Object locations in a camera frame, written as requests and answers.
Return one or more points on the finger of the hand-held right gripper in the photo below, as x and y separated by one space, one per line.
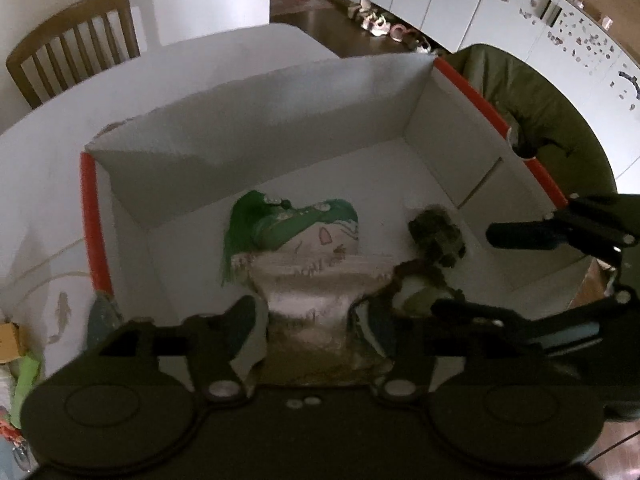
475 311
525 235

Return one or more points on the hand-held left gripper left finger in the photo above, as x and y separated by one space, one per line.
240 330

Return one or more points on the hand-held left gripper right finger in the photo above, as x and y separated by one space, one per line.
372 329

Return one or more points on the silver snack packet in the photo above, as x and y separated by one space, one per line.
310 310

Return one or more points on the red cardboard box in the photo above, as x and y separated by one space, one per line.
300 160

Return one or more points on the green white tube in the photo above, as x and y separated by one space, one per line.
27 375

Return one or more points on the yellow small box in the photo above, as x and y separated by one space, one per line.
9 342

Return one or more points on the green padded chair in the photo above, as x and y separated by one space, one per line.
550 125

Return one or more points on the dark speckled mat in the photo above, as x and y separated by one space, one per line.
102 320

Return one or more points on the sticker-covered white cabinet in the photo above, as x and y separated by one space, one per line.
575 45

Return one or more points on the pink slipper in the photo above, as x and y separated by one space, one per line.
401 33

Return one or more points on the white shoe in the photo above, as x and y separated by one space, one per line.
377 24

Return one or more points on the patterned rug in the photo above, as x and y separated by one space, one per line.
300 1

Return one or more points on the wooden chair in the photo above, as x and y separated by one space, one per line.
65 17

